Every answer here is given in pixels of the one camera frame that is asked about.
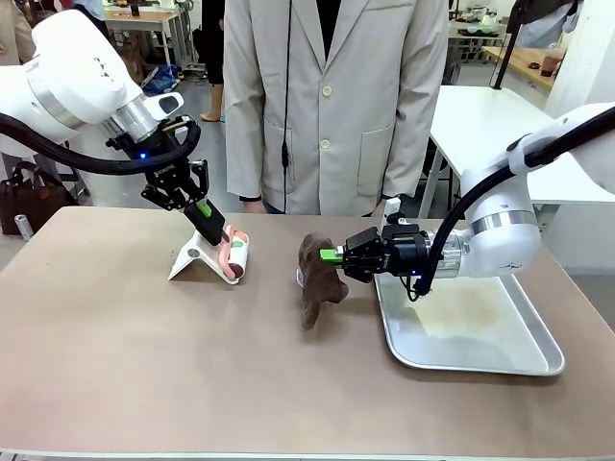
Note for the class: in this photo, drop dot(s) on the dark brown bag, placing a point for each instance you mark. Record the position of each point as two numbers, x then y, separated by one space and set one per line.
29 201

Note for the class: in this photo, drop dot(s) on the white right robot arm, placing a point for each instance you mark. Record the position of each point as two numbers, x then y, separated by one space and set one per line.
499 240

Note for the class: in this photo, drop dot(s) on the silver can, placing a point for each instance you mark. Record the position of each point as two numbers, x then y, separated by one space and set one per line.
22 225

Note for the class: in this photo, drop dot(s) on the blue plastic bag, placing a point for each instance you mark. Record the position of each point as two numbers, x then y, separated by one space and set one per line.
163 79

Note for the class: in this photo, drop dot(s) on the person in light blue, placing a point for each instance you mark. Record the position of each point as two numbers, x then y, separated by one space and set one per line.
548 19

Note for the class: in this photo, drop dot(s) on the bottle with red drink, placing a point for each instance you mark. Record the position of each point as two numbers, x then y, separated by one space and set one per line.
551 65

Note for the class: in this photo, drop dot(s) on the person in black skirt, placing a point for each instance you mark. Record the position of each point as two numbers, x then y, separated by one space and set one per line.
93 5

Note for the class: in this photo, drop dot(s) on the white table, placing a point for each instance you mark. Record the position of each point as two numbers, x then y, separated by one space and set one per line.
480 115

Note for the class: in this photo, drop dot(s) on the person in beige trousers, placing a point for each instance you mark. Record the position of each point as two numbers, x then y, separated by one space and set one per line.
9 29

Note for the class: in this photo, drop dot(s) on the person's left forearm beige sleeve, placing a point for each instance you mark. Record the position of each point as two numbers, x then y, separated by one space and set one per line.
418 153

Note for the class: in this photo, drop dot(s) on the light wooden table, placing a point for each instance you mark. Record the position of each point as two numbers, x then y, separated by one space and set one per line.
523 60

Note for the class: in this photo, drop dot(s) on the brown terry towel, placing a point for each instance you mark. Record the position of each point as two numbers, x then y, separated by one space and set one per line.
317 283

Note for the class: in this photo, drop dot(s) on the black wristwatch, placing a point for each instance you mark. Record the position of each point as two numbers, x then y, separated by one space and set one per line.
391 195

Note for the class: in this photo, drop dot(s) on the cardboard box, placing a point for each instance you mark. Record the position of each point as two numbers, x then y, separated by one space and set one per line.
136 67

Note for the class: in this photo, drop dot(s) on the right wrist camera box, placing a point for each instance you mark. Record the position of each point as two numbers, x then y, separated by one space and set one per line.
391 209

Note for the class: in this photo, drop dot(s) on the black stand pole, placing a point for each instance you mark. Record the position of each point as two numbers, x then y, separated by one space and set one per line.
504 48

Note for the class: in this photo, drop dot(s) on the silver metal tray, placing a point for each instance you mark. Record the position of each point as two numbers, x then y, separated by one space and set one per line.
480 336

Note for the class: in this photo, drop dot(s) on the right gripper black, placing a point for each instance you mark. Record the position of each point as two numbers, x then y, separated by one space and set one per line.
406 252

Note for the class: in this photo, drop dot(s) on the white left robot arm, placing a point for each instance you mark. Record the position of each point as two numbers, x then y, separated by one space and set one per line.
72 72

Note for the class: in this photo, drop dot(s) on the barefoot person in black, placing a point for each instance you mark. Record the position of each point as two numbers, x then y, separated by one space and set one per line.
214 48

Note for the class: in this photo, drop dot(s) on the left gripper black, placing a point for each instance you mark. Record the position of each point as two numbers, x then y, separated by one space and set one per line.
170 170

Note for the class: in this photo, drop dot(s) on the person in beige jacket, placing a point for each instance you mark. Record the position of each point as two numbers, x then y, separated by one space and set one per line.
346 72

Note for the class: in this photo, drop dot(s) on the person's right hand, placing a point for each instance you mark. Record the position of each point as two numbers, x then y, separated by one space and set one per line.
253 206

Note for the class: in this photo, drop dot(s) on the grey workbench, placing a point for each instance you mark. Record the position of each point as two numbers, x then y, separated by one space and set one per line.
473 41

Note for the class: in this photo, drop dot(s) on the person's left hand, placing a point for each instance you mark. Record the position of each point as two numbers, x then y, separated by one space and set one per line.
378 206

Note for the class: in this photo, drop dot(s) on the white folded stand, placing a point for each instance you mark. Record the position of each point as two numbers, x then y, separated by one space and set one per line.
192 259

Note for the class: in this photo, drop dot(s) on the grey metal stool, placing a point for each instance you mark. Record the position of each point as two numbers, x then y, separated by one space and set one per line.
79 182

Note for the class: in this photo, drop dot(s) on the wooden desk white legs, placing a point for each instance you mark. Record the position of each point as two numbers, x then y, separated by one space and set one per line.
144 19

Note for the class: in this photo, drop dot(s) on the person's right forearm beige sleeve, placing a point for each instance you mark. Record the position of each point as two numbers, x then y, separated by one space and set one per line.
245 158

